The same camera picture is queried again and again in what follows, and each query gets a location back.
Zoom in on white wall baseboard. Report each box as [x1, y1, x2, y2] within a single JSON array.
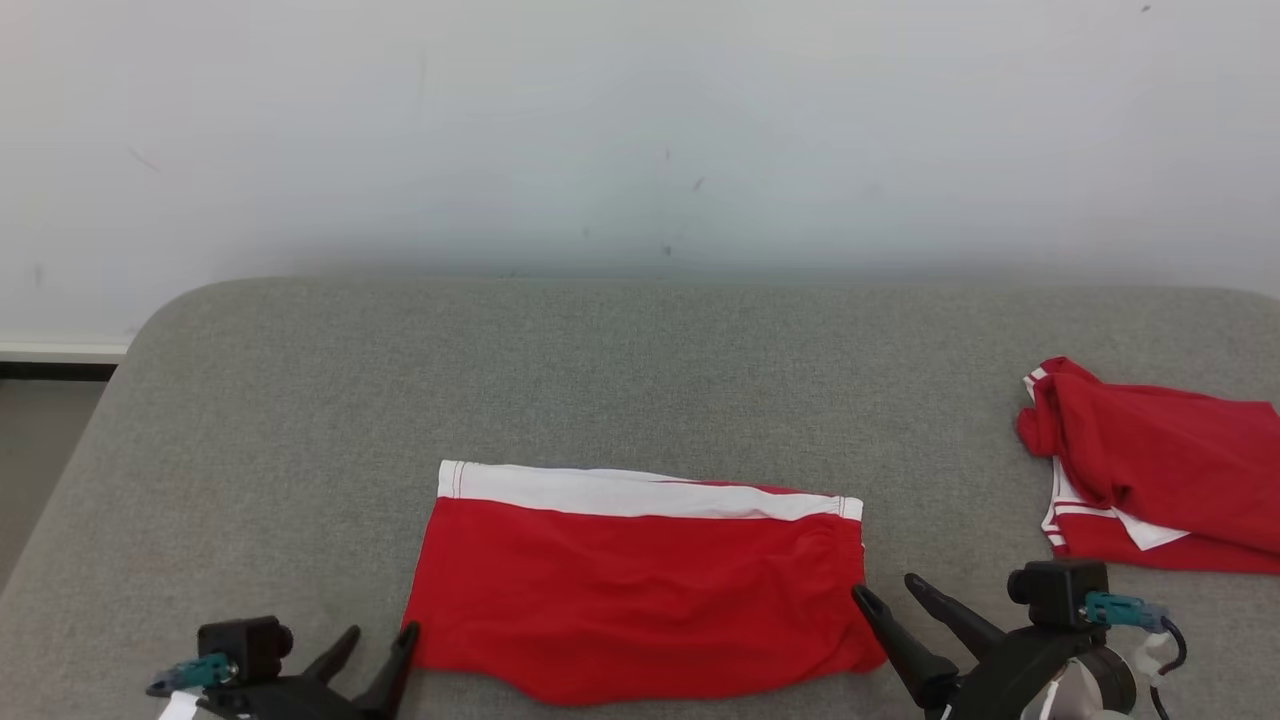
[[0, 339, 132, 364]]

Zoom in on red Bulls jersey shirt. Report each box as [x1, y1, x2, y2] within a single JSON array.
[[1017, 357, 1280, 575]]

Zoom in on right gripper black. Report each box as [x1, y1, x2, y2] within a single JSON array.
[[853, 574, 1101, 720]]

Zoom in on red Bulls shorts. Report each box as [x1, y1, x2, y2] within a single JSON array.
[[403, 460, 889, 707]]

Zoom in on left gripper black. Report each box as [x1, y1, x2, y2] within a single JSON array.
[[200, 621, 421, 720]]

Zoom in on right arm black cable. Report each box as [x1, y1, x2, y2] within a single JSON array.
[[1148, 617, 1191, 720]]

